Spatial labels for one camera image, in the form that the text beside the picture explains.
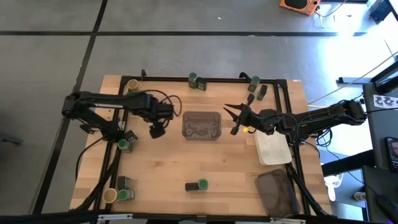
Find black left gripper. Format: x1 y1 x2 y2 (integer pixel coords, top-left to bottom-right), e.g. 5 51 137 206
148 102 174 140

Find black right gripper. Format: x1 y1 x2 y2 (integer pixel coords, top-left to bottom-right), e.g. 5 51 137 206
222 93 268 136

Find white plastic bin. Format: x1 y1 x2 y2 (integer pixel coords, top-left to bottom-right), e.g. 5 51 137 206
254 129 293 167

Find brown translucent plastic bin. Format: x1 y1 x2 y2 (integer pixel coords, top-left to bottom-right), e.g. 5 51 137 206
254 168 302 218

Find grey translucent plastic bin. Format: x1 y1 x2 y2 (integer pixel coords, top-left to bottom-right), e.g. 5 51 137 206
182 111 222 141

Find tan-lid spice jar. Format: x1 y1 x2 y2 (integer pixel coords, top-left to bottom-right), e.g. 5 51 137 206
126 78 140 93
103 187 118 204

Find orange device with black disc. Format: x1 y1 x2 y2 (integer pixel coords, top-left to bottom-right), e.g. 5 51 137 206
279 0 322 16

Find white floor object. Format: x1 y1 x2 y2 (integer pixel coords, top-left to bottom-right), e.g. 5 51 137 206
323 173 345 202

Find black desk leg beam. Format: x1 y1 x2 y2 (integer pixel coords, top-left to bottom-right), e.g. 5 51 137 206
322 149 376 177

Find black stand foot bar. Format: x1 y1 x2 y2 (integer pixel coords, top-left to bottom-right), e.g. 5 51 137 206
338 76 376 85

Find black desk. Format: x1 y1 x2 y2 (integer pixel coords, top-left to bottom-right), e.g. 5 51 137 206
362 60 398 170

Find white paper with black print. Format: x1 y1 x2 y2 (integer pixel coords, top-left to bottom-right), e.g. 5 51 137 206
373 94 398 110

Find dark grey desk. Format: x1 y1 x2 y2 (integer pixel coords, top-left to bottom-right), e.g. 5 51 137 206
361 166 398 224

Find black phone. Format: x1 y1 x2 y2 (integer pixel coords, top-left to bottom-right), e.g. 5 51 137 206
384 136 398 174

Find blue box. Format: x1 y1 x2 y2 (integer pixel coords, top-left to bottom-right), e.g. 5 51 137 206
369 0 393 22

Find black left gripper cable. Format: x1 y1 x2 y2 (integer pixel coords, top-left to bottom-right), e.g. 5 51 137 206
141 89 183 118

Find black metal table frame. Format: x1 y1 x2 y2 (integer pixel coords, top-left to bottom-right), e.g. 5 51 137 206
91 74 315 217

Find long pale floor cable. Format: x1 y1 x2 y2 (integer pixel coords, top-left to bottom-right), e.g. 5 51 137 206
307 49 398 106

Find black right base cables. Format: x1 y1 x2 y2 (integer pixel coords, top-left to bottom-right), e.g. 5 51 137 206
315 127 334 149

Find black left cable bundle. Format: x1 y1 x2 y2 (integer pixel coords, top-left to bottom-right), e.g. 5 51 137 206
73 146 122 212

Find black cable bundle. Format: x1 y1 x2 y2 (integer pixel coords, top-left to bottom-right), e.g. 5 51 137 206
285 163 333 218
73 146 122 212

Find black floor cable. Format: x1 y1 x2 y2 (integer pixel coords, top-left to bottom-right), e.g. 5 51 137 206
75 136 105 183

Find black right cable bundle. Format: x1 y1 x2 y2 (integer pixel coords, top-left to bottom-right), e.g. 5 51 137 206
285 163 333 218

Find silver rig bracket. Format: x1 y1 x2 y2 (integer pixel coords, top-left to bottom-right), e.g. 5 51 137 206
269 217 307 224
97 213 134 222

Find white device cable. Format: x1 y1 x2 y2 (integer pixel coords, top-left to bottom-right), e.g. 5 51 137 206
315 7 336 29

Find black camera rig bar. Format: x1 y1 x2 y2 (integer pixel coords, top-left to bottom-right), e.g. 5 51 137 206
0 210 398 224

